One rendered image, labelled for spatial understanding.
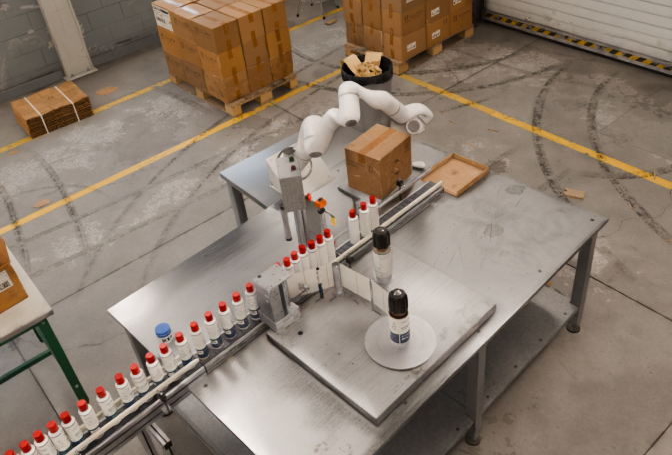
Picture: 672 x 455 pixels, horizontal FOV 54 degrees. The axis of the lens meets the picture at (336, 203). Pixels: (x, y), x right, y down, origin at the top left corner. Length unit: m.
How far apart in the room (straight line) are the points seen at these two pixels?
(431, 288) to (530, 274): 0.49
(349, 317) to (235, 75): 3.77
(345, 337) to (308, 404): 0.34
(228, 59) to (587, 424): 4.28
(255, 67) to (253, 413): 4.24
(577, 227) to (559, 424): 1.03
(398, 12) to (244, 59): 1.54
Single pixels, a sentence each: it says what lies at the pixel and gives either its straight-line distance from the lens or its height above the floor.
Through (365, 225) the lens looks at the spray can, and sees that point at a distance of 3.38.
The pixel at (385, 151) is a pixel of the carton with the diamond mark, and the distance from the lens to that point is 3.63.
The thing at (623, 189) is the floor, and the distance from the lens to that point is 5.37.
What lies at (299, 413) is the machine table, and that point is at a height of 0.83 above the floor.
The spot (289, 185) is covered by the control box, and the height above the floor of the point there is 1.43.
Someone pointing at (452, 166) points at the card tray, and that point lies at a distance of 4.00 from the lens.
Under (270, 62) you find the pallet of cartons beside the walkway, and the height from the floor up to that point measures 0.36.
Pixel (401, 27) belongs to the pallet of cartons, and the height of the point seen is 0.50.
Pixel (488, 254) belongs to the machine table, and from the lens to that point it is 3.40.
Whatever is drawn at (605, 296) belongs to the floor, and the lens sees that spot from 4.48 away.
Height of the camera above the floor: 3.11
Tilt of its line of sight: 37 degrees down
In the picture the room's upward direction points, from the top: 7 degrees counter-clockwise
